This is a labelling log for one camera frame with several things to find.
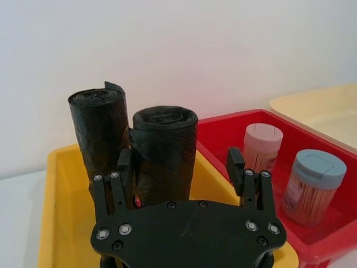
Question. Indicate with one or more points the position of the cream plastic bin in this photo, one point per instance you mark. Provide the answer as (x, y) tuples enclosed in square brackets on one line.
[(320, 111)]

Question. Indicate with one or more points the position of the white-lidded toothpick jar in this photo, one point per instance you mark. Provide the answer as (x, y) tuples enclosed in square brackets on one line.
[(262, 145)]

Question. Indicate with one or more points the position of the tall black bag roll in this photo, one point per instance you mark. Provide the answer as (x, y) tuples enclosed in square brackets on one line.
[(97, 131)]

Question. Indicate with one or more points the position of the red plastic bin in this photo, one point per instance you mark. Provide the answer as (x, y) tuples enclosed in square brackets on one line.
[(312, 240)]

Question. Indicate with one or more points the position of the short black bag roll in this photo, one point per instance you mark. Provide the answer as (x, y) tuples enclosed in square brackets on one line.
[(167, 156)]

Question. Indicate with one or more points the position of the yellow plastic bin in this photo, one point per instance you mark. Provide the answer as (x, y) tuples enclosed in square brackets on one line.
[(67, 212)]

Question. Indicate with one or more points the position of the grey-lidded toothpick jar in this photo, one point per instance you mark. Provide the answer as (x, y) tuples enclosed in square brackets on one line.
[(312, 192)]

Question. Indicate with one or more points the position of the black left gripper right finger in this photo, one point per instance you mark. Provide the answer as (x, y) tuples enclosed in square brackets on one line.
[(251, 187)]

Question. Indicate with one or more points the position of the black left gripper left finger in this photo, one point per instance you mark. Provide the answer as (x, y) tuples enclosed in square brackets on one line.
[(115, 192)]

